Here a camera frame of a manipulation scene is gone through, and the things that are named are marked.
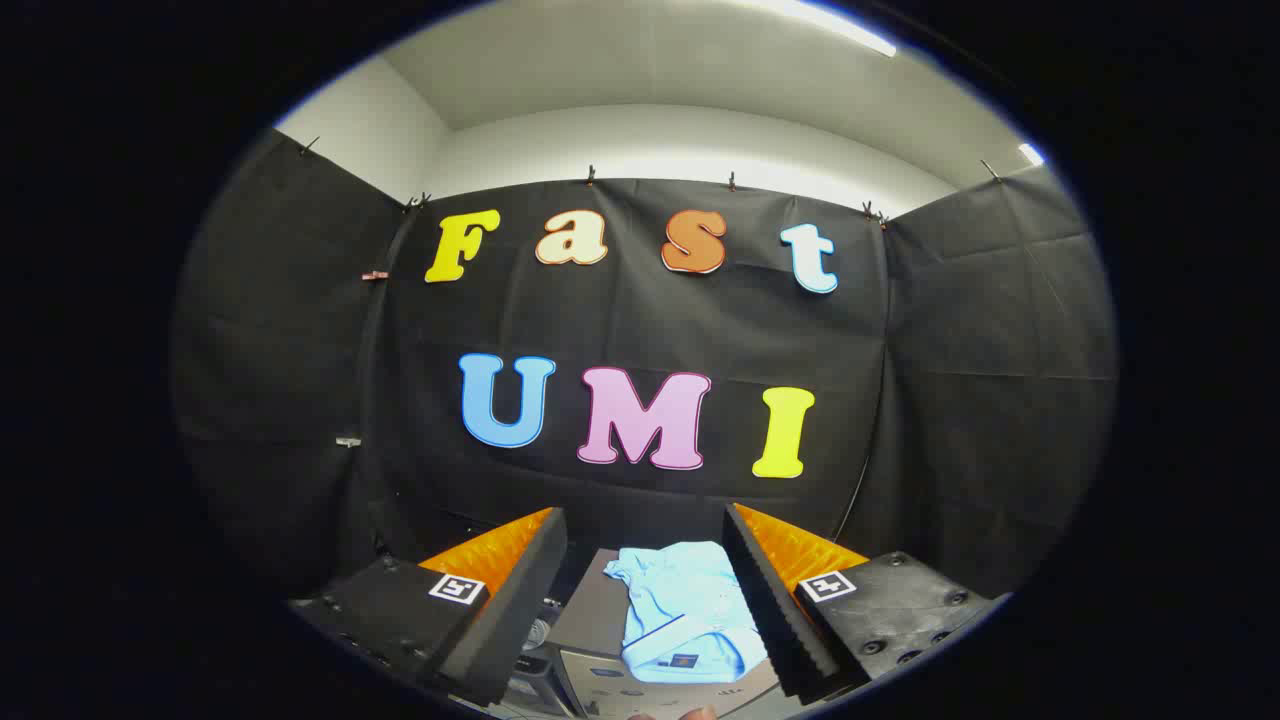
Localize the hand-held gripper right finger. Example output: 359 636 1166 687
722 502 1006 701

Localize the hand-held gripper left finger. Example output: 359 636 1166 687
290 507 569 706

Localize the light blue shirt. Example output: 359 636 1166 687
603 541 769 686

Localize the silver box appliance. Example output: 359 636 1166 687
548 548 783 720

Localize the black backdrop cloth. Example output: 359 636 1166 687
170 128 1119 601

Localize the row of black clips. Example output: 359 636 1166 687
298 135 1003 227

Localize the long ceiling light strip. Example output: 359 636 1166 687
770 0 898 58

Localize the thin grey cable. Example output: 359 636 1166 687
833 345 889 543

